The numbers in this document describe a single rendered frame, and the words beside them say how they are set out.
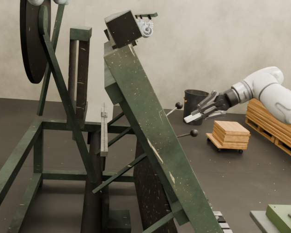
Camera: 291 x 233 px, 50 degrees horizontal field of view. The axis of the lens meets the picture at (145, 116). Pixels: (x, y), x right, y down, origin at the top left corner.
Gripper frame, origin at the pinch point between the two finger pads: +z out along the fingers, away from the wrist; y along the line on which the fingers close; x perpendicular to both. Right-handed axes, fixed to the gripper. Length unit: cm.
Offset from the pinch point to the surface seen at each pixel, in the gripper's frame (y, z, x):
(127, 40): -42.4, 11.0, -13.1
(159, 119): -11.0, 13.2, -12.8
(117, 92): -26.3, 23.0, -6.8
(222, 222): 90, 6, 35
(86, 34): -46, 34, 137
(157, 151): 0.8, 19.7, -12.9
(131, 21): -47.3, 6.9, -13.1
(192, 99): 162, -70, 455
